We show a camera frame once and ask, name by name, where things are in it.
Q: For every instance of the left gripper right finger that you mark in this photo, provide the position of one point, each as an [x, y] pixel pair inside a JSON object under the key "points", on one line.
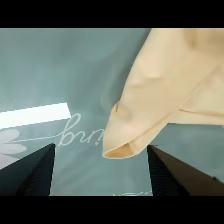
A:
{"points": [[176, 176]]}

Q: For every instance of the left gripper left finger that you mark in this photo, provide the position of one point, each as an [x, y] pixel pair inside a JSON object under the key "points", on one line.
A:
{"points": [[33, 176]]}

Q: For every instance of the cream shirt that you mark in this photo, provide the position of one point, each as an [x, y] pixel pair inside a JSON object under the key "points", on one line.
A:
{"points": [[166, 86]]}

